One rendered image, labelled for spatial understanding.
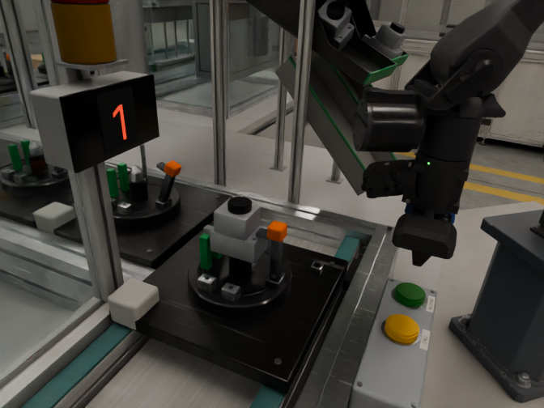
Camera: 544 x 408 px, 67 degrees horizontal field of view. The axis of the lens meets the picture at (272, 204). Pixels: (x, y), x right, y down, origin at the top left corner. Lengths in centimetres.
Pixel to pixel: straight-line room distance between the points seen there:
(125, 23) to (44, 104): 103
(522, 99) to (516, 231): 394
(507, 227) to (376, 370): 26
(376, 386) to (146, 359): 28
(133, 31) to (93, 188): 98
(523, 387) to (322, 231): 37
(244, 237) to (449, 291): 44
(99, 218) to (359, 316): 34
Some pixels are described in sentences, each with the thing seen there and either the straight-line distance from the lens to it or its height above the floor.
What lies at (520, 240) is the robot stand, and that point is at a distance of 61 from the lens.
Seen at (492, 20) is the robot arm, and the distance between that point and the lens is 47.
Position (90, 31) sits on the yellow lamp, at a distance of 43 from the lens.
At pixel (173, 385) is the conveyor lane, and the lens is 54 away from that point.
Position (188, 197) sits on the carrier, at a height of 97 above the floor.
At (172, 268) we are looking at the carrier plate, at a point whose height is 97.
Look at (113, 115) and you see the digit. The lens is 44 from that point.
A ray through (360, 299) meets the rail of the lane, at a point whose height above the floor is 95.
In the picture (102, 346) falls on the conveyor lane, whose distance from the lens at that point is 55.
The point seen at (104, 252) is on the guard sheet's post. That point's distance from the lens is 55.
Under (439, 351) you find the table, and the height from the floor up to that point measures 86.
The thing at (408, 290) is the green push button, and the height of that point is 97.
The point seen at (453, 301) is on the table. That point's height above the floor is 86.
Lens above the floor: 133
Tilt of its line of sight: 28 degrees down
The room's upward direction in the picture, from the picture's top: 3 degrees clockwise
